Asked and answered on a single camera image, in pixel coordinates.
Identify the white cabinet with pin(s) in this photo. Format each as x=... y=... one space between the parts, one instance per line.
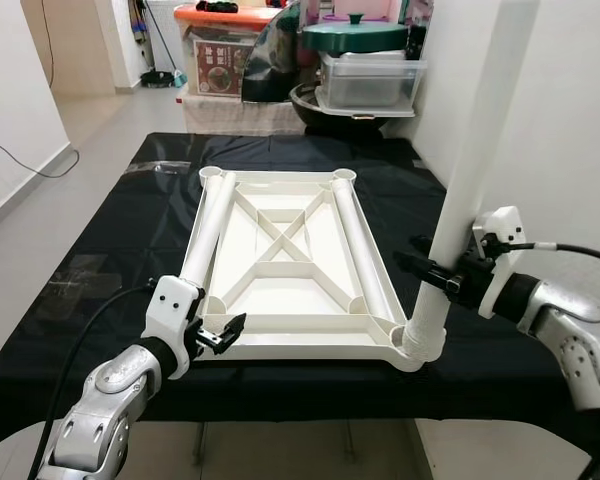
x=175 y=30

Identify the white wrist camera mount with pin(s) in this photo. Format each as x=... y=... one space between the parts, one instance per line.
x=500 y=225
x=170 y=305

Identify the white plastic children table top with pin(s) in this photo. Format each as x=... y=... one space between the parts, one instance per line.
x=290 y=345

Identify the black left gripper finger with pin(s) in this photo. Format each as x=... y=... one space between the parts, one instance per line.
x=232 y=325

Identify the clear lidded plastic container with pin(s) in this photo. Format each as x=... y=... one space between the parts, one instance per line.
x=370 y=85

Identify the clear storage box orange lid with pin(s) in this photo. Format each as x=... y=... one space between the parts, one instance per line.
x=220 y=70

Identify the black round basin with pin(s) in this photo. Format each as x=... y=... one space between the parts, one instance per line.
x=310 y=110

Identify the black pole mop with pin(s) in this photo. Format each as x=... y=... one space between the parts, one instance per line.
x=165 y=78

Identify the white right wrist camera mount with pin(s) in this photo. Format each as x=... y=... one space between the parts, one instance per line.
x=500 y=225

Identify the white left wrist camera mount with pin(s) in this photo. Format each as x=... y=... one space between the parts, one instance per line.
x=170 y=305

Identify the pink box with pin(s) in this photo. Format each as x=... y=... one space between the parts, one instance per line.
x=380 y=10

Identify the dark green pot lid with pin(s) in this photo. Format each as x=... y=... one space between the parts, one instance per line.
x=355 y=38

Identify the beige low bench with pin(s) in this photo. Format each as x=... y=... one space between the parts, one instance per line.
x=230 y=115

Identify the clear tape strip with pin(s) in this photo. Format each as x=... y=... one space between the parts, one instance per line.
x=175 y=163

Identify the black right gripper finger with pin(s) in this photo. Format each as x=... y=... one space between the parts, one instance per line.
x=420 y=245
x=420 y=270

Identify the black tablecloth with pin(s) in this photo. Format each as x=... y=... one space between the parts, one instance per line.
x=100 y=230

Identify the clear tape cross patch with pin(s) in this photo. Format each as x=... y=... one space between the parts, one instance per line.
x=85 y=278

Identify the dark shiny plastic bag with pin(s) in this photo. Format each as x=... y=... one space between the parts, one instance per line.
x=270 y=60

